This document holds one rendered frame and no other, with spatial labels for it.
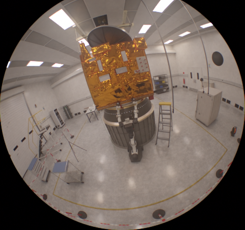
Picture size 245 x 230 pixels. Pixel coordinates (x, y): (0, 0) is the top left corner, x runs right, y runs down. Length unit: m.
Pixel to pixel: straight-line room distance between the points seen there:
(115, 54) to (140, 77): 0.99
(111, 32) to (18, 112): 7.55
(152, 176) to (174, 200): 1.07
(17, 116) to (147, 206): 8.21
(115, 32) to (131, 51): 0.89
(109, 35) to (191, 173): 4.85
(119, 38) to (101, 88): 1.81
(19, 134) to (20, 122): 0.90
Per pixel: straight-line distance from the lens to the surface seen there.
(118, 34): 2.97
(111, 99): 2.51
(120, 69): 2.46
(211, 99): 3.86
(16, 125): 7.48
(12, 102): 7.79
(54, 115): 8.78
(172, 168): 2.85
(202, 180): 3.01
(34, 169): 4.49
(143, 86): 2.55
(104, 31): 3.02
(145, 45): 2.69
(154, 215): 2.60
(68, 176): 3.59
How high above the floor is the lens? 2.59
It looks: 21 degrees down
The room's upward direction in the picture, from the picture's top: 16 degrees counter-clockwise
